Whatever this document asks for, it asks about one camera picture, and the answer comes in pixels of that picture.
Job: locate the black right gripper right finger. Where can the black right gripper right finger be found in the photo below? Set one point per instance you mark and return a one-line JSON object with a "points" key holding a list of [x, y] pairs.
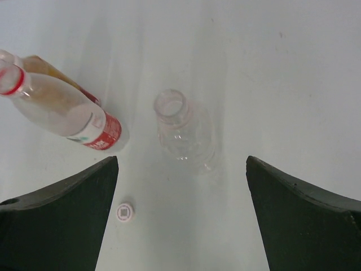
{"points": [[303, 227]]}

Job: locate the clear plastic bottle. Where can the clear plastic bottle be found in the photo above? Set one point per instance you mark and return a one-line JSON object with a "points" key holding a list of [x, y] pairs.
{"points": [[187, 131]]}

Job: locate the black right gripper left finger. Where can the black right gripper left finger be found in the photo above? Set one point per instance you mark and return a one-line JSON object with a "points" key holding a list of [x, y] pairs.
{"points": [[60, 226]]}

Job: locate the red cap water bottle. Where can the red cap water bottle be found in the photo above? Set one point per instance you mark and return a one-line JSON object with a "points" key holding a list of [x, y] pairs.
{"points": [[61, 109]]}

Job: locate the amber tea bottle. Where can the amber tea bottle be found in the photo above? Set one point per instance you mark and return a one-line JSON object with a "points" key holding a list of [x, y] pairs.
{"points": [[35, 64]]}

